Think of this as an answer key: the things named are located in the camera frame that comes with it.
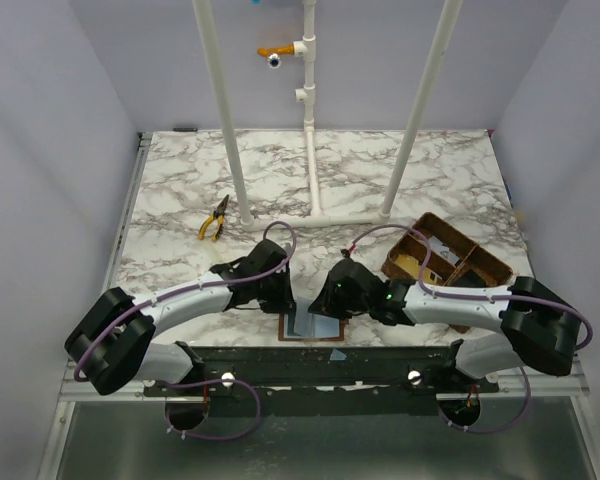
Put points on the orange pipe hook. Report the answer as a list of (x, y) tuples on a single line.
[(297, 48)]

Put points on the brown woven divided tray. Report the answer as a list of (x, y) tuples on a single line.
[(478, 268)]

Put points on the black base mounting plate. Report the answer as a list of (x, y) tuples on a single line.
[(323, 381)]

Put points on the aluminium rail frame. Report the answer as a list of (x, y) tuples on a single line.
[(108, 306)]

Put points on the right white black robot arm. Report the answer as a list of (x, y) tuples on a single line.
[(527, 324)]

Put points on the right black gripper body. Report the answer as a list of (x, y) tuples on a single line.
[(325, 298)]

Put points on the blue white small ball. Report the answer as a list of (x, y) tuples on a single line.
[(274, 60)]

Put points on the white PVC pipe frame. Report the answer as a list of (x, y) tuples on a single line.
[(306, 95)]

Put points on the grey card in tray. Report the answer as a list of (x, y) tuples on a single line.
[(443, 250)]

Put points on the brown leather card holder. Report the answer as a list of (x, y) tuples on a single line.
[(324, 329)]

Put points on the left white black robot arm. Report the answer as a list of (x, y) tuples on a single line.
[(114, 342)]

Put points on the yellow handled pliers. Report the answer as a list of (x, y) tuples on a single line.
[(217, 217)]

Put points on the gold card in tray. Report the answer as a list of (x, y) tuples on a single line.
[(411, 266)]

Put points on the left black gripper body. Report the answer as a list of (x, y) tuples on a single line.
[(282, 293)]

